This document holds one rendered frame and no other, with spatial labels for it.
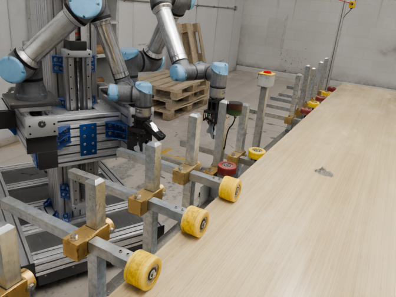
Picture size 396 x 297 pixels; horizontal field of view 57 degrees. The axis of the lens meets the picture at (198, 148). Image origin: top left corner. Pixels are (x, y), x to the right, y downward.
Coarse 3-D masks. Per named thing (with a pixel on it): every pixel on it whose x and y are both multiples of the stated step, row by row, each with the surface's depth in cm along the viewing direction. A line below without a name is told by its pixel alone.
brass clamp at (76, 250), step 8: (112, 224) 98; (72, 232) 91; (80, 232) 92; (88, 232) 92; (96, 232) 92; (104, 232) 95; (112, 232) 97; (64, 240) 89; (80, 240) 89; (88, 240) 90; (64, 248) 90; (72, 248) 88; (80, 248) 88; (72, 256) 89; (80, 256) 89
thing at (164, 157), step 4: (164, 156) 168; (168, 156) 168; (164, 160) 168; (168, 160) 167; (172, 160) 165; (176, 160) 165; (180, 160) 165; (180, 164) 164; (204, 168) 160; (220, 176) 155; (224, 176) 154
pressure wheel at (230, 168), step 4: (220, 164) 153; (224, 164) 155; (228, 164) 153; (232, 164) 155; (220, 168) 151; (224, 168) 151; (228, 168) 151; (232, 168) 151; (220, 172) 152; (224, 172) 151; (228, 172) 151; (232, 172) 151
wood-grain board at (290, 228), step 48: (336, 96) 306; (384, 96) 324; (288, 144) 185; (336, 144) 192; (384, 144) 198; (240, 192) 133; (288, 192) 137; (336, 192) 140; (384, 192) 144; (192, 240) 104; (240, 240) 106; (288, 240) 108; (336, 240) 110; (384, 240) 112; (192, 288) 87; (240, 288) 88; (288, 288) 89; (336, 288) 91; (384, 288) 92
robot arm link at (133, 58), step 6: (126, 48) 197; (132, 48) 196; (126, 54) 190; (132, 54) 191; (138, 54) 195; (126, 60) 191; (132, 60) 192; (138, 60) 195; (144, 60) 197; (126, 66) 192; (132, 66) 193; (138, 66) 196; (144, 66) 198; (132, 72) 194
